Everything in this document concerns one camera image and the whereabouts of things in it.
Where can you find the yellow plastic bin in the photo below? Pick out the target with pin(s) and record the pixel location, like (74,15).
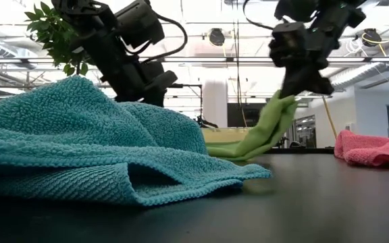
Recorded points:
(221,135)

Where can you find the green potted plant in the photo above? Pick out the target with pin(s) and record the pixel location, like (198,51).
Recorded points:
(51,33)

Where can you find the pink microfiber towel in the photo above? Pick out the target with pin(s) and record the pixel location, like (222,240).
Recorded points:
(373,148)

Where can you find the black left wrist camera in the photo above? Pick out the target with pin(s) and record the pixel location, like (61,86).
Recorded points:
(140,22)

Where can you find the black metal frame rig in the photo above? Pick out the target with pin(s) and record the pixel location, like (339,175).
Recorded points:
(194,86)

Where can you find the teal terry towel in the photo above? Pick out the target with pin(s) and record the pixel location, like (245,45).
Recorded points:
(79,135)

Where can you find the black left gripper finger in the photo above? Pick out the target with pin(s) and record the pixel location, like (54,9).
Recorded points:
(165,84)
(150,72)

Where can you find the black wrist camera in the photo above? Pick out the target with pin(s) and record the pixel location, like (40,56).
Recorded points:
(140,22)
(287,44)

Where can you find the lime green microfiber towel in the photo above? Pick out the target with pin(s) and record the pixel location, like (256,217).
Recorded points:
(265,131)

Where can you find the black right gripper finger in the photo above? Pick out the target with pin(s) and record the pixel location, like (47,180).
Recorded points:
(290,86)
(317,86)

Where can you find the black cabinet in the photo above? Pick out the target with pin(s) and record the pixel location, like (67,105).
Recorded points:
(245,114)

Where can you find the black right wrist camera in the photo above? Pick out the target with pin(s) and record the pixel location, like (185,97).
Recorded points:
(287,44)

